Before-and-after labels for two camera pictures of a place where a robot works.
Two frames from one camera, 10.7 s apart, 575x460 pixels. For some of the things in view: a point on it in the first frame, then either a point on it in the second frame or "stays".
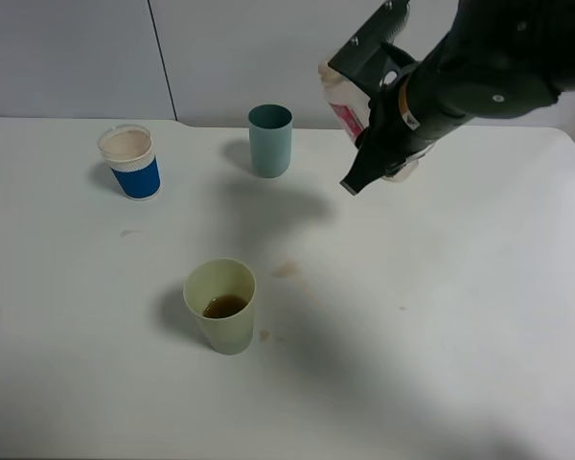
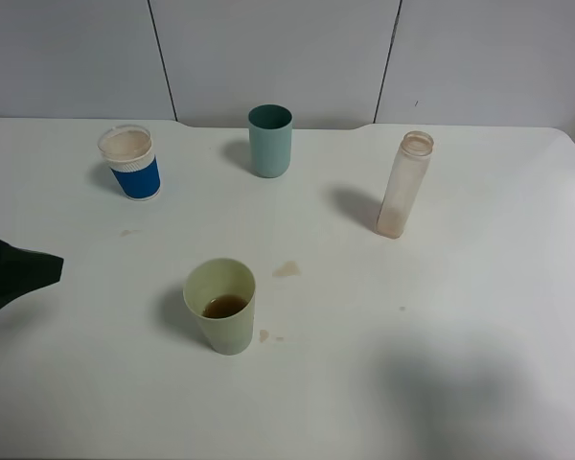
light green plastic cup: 220,293 stays
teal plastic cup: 270,139 stays
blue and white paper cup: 127,149 stays
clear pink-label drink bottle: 351,107 -> 404,184
